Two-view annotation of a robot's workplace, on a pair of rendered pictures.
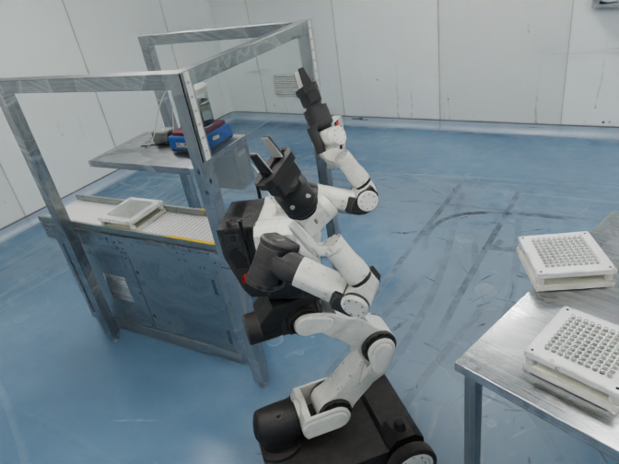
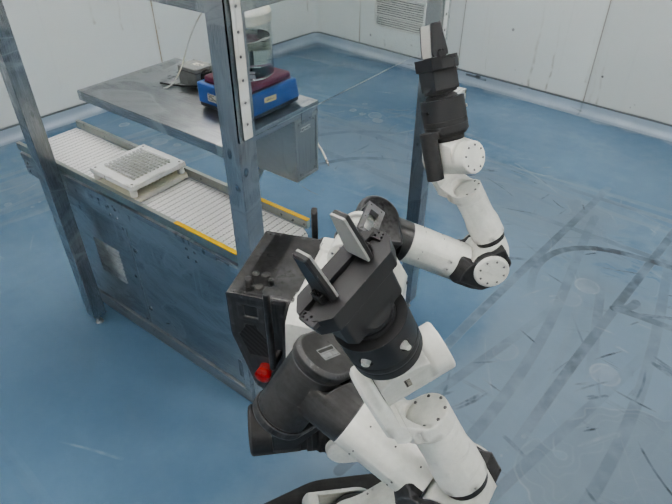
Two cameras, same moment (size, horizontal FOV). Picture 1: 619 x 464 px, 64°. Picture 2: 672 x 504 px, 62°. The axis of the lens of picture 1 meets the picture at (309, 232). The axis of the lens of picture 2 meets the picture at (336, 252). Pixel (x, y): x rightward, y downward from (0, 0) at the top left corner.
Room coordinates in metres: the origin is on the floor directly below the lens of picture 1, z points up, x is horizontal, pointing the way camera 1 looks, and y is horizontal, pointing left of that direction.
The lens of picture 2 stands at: (0.65, 0.03, 1.86)
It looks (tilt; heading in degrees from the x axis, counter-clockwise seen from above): 37 degrees down; 5
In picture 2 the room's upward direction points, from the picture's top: straight up
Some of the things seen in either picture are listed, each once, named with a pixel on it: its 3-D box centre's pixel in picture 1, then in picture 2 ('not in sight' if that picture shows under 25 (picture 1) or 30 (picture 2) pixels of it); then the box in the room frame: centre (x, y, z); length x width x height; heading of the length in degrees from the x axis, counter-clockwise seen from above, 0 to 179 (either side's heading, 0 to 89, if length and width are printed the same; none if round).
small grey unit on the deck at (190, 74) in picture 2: (165, 135); (198, 74); (2.29, 0.58, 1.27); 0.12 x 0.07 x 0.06; 58
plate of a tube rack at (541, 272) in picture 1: (564, 253); not in sight; (1.39, -0.85, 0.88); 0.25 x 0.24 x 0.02; 80
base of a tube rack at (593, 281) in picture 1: (562, 265); not in sight; (1.39, -0.85, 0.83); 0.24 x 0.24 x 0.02; 80
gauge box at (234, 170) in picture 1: (226, 164); (279, 137); (2.22, 0.33, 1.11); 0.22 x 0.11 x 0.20; 58
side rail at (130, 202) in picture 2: (120, 231); (116, 195); (2.30, 0.95, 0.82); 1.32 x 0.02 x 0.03; 58
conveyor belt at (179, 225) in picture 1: (140, 226); (148, 189); (2.42, 0.89, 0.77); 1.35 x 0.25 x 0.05; 58
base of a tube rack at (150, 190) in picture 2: (134, 218); (140, 178); (2.44, 0.91, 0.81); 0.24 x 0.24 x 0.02; 58
